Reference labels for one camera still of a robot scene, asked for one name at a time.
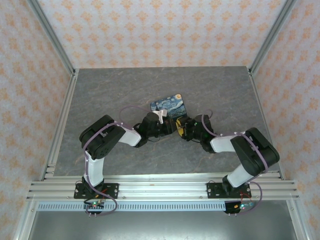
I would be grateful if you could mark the starry night painted box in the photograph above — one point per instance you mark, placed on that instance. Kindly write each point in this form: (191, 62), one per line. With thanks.
(172, 105)

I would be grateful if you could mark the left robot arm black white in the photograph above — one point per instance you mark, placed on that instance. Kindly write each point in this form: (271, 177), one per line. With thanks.
(100, 140)

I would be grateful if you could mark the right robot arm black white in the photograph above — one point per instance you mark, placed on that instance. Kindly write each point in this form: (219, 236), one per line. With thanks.
(255, 150)

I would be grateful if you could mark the right controller circuit board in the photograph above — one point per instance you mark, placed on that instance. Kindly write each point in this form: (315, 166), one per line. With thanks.
(240, 207)

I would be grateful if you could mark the controller circuit board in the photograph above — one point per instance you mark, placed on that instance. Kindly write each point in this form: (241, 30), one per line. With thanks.
(95, 206)
(240, 207)

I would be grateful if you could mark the grey metal panel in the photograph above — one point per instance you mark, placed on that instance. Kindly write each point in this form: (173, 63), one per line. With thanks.
(162, 225)

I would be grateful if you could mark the left controller circuit board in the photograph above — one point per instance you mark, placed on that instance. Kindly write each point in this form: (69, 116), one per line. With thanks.
(95, 206)

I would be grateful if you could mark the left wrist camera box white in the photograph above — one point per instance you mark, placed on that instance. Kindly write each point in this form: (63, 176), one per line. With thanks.
(160, 115)

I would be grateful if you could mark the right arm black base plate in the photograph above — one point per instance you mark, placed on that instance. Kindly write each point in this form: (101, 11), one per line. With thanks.
(212, 187)

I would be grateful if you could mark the aluminium front mounting rail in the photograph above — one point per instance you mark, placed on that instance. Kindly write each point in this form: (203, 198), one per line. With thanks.
(162, 190)

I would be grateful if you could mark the right aluminium side rail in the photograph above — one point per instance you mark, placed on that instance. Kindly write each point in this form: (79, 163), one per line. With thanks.
(258, 100)

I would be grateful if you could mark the aluminium side rail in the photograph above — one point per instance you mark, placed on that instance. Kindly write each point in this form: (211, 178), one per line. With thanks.
(68, 100)
(258, 100)

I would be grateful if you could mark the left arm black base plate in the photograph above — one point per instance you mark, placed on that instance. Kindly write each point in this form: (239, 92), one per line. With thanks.
(112, 187)

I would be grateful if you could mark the left aluminium side rail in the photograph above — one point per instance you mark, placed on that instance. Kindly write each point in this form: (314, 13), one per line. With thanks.
(68, 100)

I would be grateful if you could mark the right aluminium frame post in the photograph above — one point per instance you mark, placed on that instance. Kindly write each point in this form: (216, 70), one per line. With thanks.
(272, 35)

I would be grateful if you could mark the aluminium frame post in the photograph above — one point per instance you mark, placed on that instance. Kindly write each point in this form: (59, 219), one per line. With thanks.
(50, 35)
(272, 35)

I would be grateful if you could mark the left aluminium frame post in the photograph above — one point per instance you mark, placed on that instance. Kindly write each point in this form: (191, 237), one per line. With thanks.
(50, 35)

